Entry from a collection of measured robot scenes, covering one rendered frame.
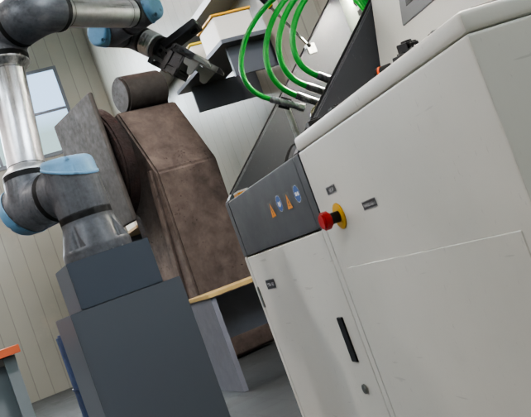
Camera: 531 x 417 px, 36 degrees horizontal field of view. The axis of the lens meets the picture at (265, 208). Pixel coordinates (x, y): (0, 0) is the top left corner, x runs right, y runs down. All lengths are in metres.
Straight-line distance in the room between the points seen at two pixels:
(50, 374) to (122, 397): 9.49
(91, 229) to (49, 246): 9.52
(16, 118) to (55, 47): 10.04
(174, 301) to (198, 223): 5.40
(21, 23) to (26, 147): 0.28
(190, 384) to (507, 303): 0.79
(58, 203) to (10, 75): 0.36
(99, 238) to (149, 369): 0.29
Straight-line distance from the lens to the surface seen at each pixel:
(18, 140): 1.95
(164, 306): 1.73
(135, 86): 7.53
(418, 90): 1.19
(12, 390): 3.14
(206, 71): 2.34
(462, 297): 1.27
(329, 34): 2.52
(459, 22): 1.07
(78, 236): 1.79
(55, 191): 1.81
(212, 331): 5.46
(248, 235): 2.22
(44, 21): 1.99
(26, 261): 11.24
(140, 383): 1.72
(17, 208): 1.90
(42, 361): 11.18
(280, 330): 2.25
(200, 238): 7.11
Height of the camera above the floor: 0.78
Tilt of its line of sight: 3 degrees up
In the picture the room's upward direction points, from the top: 20 degrees counter-clockwise
